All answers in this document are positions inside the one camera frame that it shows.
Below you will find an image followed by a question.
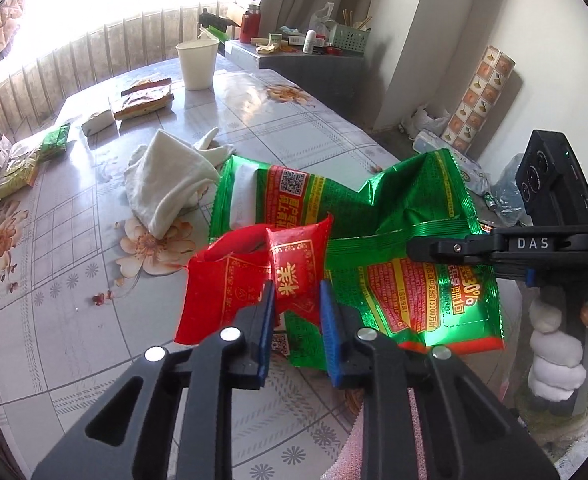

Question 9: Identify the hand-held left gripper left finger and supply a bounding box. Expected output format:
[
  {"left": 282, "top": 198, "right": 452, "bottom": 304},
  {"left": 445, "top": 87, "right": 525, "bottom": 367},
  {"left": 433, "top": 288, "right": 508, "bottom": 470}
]
[{"left": 31, "top": 280, "right": 277, "bottom": 480}]

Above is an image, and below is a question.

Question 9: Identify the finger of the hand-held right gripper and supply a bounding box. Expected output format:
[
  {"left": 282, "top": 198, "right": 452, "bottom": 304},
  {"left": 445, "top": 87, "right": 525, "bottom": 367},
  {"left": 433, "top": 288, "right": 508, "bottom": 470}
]
[{"left": 406, "top": 228, "right": 499, "bottom": 274}]

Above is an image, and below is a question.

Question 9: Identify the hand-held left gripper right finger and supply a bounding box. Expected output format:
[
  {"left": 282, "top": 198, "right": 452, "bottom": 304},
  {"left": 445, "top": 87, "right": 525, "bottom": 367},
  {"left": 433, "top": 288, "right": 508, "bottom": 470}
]
[{"left": 319, "top": 280, "right": 560, "bottom": 480}]

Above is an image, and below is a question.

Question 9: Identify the green red snack bag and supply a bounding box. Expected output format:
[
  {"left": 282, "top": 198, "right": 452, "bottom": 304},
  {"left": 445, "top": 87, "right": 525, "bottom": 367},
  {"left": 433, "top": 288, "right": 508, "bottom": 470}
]
[{"left": 175, "top": 150, "right": 506, "bottom": 373}]

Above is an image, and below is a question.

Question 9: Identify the person's right hand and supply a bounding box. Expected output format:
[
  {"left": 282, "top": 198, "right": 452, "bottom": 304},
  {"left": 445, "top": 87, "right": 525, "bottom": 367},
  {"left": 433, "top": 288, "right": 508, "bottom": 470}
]
[{"left": 528, "top": 292, "right": 588, "bottom": 403}]

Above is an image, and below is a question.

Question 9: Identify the clear blue water jug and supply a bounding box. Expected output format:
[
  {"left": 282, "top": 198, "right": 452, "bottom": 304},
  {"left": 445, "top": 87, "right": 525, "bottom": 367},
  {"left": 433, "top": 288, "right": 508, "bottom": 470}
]
[{"left": 489, "top": 152, "right": 532, "bottom": 226}]

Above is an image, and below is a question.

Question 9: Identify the pink sponge cloth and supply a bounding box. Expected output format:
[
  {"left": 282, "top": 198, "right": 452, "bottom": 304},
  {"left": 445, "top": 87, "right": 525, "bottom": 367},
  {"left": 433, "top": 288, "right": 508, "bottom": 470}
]
[{"left": 324, "top": 385, "right": 375, "bottom": 480}]

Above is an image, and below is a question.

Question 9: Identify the white plastic bag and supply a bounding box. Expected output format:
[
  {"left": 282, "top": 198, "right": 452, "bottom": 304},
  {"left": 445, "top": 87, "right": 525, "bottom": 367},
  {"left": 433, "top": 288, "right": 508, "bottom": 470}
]
[
  {"left": 308, "top": 2, "right": 337, "bottom": 36},
  {"left": 406, "top": 105, "right": 450, "bottom": 141}
]

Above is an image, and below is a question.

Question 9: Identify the patterned roll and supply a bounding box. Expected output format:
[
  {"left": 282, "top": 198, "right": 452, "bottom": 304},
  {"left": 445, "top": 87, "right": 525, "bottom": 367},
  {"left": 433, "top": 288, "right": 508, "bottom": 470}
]
[{"left": 441, "top": 45, "right": 516, "bottom": 153}]

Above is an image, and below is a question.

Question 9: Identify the white cloth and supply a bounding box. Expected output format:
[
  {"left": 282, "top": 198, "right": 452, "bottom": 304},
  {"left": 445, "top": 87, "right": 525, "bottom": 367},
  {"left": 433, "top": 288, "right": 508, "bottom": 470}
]
[{"left": 122, "top": 127, "right": 237, "bottom": 238}]

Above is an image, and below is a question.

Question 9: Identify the grey cabinet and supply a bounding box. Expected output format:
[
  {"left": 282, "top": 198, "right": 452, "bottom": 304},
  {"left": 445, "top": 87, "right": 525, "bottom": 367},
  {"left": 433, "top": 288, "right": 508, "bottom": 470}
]
[{"left": 224, "top": 40, "right": 369, "bottom": 128}]

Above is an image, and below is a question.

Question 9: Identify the green plastic basket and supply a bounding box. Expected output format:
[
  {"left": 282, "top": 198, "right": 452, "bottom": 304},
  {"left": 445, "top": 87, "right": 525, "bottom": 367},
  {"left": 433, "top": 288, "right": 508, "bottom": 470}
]
[{"left": 330, "top": 24, "right": 371, "bottom": 57}]

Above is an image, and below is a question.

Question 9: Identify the large brown snack packet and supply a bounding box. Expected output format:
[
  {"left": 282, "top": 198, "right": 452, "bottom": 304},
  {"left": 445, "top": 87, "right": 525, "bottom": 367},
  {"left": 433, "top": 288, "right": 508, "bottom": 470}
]
[{"left": 110, "top": 87, "right": 175, "bottom": 121}]

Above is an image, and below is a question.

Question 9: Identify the white paper cup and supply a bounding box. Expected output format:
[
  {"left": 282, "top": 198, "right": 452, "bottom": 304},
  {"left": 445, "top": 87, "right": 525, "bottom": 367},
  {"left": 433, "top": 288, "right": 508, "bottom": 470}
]
[{"left": 175, "top": 39, "right": 219, "bottom": 92}]

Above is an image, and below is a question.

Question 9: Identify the green snack packet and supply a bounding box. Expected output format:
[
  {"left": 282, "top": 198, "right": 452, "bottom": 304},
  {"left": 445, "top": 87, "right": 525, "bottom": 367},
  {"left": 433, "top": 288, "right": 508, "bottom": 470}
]
[{"left": 38, "top": 122, "right": 72, "bottom": 163}]

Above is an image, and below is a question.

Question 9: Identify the yellow-green snack packet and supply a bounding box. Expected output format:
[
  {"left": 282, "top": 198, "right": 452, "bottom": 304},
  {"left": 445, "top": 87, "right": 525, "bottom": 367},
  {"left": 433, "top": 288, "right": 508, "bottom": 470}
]
[{"left": 0, "top": 152, "right": 39, "bottom": 201}]

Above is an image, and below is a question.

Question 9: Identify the red thermos bottle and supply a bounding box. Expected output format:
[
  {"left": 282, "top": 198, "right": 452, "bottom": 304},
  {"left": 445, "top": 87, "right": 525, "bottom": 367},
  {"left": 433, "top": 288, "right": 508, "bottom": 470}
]
[{"left": 239, "top": 4, "right": 262, "bottom": 44}]

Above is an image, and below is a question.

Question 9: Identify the black tool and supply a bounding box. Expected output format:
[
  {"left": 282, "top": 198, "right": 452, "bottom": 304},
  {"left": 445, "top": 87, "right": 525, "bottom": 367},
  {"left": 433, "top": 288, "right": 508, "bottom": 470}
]
[{"left": 199, "top": 9, "right": 235, "bottom": 28}]

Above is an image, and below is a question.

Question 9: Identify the balcony railing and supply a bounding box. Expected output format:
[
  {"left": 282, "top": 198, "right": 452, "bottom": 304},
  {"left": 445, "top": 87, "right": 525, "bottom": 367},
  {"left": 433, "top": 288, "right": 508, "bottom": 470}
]
[{"left": 0, "top": 2, "right": 245, "bottom": 136}]

